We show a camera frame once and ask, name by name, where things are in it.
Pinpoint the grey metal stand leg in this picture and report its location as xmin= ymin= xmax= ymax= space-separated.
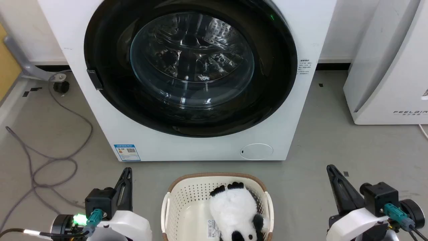
xmin=3 ymin=35 xmax=73 ymax=83

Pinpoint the white front-load washing machine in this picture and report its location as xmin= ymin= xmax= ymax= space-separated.
xmin=37 ymin=0 xmax=337 ymax=162

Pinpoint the blue energy label sticker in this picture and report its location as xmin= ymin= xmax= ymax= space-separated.
xmin=114 ymin=144 xmax=141 ymax=162

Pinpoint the right teal plug black cable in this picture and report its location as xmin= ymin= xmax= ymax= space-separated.
xmin=384 ymin=202 xmax=428 ymax=241

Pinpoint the teal plug black cable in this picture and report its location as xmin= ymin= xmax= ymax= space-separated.
xmin=0 ymin=208 xmax=104 ymax=241
xmin=384 ymin=202 xmax=428 ymax=241

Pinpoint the black and white panda plush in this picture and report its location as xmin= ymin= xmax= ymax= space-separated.
xmin=207 ymin=181 xmax=271 ymax=241

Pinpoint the black door handle tab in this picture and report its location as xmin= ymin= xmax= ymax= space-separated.
xmin=87 ymin=69 xmax=104 ymax=90

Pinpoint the long grey floor cable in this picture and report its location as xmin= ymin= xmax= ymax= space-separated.
xmin=0 ymin=72 xmax=94 ymax=232

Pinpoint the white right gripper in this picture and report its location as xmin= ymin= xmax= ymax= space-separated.
xmin=326 ymin=164 xmax=390 ymax=241

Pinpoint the yellow wooden board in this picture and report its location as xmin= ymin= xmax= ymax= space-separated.
xmin=0 ymin=23 xmax=22 ymax=101

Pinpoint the cream perforated laundry basket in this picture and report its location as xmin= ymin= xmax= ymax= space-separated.
xmin=161 ymin=172 xmax=275 ymax=241

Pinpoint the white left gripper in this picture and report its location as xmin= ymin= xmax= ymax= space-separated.
xmin=96 ymin=167 xmax=153 ymax=241

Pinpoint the black caster wheel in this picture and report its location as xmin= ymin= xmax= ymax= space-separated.
xmin=52 ymin=80 xmax=70 ymax=94

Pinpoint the white air purifier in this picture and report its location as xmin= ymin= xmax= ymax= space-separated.
xmin=343 ymin=0 xmax=428 ymax=126

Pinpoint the small printed text label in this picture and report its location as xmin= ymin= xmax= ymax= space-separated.
xmin=298 ymin=59 xmax=312 ymax=76

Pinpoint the round white filter cover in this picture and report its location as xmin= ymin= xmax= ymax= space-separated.
xmin=240 ymin=143 xmax=274 ymax=160

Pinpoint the round black glass washer door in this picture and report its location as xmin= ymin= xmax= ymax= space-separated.
xmin=84 ymin=0 xmax=298 ymax=138

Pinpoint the left teal plug black cable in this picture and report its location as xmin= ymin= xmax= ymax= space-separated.
xmin=0 ymin=208 xmax=104 ymax=241

